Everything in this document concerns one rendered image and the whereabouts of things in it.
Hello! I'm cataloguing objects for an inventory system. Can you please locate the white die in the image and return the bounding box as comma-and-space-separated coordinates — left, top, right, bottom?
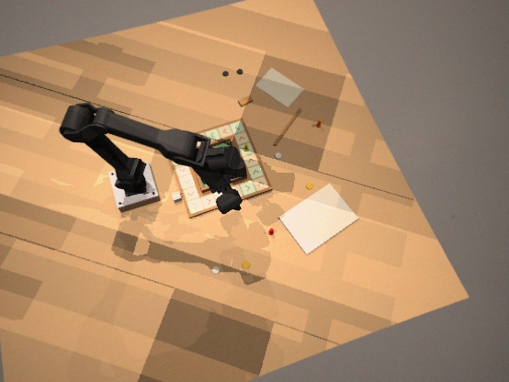
172, 191, 182, 203

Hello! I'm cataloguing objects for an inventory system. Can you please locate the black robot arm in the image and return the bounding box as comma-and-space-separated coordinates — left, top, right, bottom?
58, 102, 247, 197

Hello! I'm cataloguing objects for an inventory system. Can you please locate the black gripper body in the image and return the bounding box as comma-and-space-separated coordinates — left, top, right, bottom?
200, 171, 243, 214

